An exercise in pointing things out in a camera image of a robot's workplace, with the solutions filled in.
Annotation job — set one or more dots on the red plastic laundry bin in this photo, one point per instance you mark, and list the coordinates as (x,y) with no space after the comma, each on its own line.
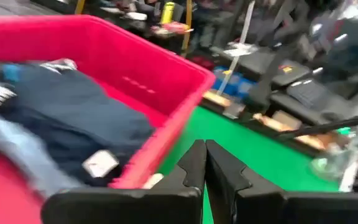
(135,62)

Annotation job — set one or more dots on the blue box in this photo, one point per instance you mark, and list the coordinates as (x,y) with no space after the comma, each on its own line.
(235,84)

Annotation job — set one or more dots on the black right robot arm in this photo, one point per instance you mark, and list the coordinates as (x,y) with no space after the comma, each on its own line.
(266,84)

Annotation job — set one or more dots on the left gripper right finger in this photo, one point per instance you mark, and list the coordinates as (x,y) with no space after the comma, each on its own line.
(225,180)

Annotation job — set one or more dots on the light blue denim garment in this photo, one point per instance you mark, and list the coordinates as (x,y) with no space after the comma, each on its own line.
(17,146)

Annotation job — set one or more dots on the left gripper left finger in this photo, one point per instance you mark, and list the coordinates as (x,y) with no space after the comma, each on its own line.
(191,174)

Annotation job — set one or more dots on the clear spray bottle white nozzle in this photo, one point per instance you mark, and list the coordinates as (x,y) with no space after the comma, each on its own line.
(337,161)

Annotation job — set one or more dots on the yellow bottle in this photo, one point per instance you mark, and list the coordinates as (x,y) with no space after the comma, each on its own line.
(167,12)

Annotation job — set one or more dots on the dark navy cloth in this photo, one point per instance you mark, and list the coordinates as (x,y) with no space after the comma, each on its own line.
(73,109)

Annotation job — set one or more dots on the green table mat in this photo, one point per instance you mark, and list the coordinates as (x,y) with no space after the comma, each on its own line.
(244,149)

